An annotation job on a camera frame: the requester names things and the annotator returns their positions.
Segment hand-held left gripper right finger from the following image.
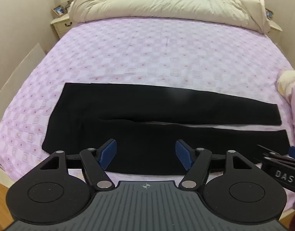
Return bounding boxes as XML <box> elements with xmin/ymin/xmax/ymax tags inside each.
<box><xmin>175</xmin><ymin>139</ymin><xmax>255</xmax><ymax>191</ymax></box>

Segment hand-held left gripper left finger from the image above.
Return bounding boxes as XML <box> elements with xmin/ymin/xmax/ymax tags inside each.
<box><xmin>39</xmin><ymin>139</ymin><xmax>117</xmax><ymax>191</ymax></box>

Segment black pants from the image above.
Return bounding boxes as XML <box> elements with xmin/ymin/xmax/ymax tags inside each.
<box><xmin>42</xmin><ymin>82</ymin><xmax>290</xmax><ymax>175</ymax></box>

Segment cream and purple floral blanket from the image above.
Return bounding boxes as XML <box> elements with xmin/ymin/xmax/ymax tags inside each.
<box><xmin>276</xmin><ymin>70</ymin><xmax>295</xmax><ymax>148</ymax></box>

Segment purple checked bed sheet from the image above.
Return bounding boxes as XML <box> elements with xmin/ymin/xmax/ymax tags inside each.
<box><xmin>0</xmin><ymin>17</ymin><xmax>295</xmax><ymax>182</ymax></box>

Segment cream nightstand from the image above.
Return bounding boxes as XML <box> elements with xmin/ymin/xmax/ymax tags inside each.
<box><xmin>50</xmin><ymin>13</ymin><xmax>74</xmax><ymax>39</ymax></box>
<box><xmin>267</xmin><ymin>19</ymin><xmax>283</xmax><ymax>47</ymax></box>

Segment cream duvet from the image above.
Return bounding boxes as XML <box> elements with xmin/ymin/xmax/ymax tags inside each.
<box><xmin>69</xmin><ymin>0</ymin><xmax>271</xmax><ymax>33</ymax></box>

